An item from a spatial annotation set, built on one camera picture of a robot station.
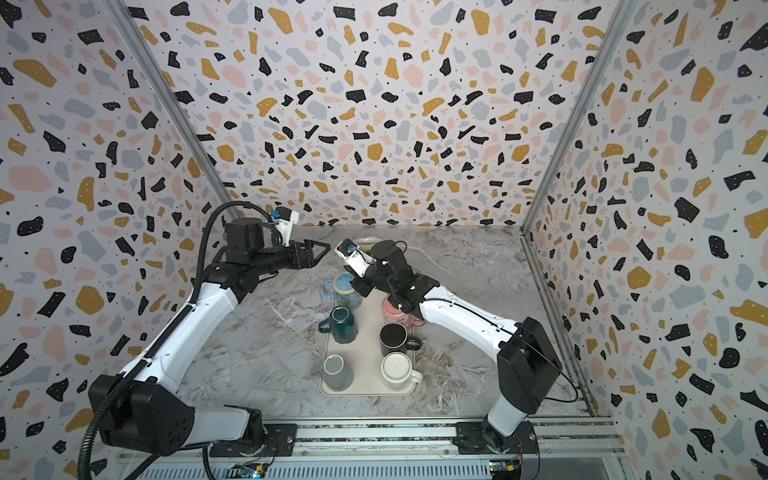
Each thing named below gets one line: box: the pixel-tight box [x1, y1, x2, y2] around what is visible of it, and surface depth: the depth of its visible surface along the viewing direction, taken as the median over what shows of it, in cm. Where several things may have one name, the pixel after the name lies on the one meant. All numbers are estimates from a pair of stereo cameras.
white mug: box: [380, 351, 423, 388], surface depth 80 cm
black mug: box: [379, 322, 422, 356], surface depth 84 cm
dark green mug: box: [318, 306, 358, 344], surface depth 87 cm
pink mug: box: [382, 297, 425, 333], surface depth 87 cm
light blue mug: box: [322, 272, 362, 311], surface depth 94 cm
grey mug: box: [323, 354, 355, 392], surface depth 79 cm
